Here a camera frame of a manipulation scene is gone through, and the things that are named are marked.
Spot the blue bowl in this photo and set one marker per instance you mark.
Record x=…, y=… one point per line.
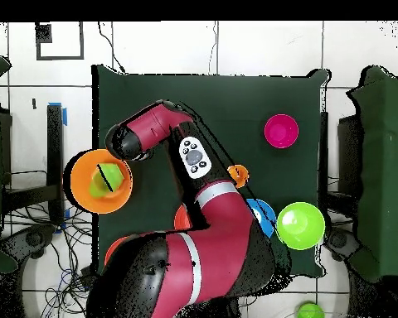
x=267, y=218

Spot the small green bowl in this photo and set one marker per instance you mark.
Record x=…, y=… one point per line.
x=114, y=175

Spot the pink bowl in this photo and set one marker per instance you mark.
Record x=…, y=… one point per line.
x=281, y=131

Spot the large red bowl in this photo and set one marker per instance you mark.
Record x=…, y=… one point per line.
x=181, y=220
x=112, y=246

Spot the large green bowl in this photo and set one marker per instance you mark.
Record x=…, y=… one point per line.
x=300, y=226

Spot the large orange bowl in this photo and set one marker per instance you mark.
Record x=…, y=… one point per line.
x=81, y=185

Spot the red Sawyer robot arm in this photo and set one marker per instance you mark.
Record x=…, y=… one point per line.
x=212, y=238

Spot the orange cup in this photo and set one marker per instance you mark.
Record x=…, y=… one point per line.
x=240, y=175

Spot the dark green table cloth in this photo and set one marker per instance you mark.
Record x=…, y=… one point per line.
x=252, y=99

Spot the blue tape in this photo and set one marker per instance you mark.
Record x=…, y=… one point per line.
x=64, y=116

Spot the black chair base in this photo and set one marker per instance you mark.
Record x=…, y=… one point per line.
x=338, y=241
x=33, y=238

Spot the green bowl on floor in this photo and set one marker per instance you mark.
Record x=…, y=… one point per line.
x=310, y=312

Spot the black stool frame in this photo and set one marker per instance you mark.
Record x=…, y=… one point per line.
x=350, y=155
x=54, y=132

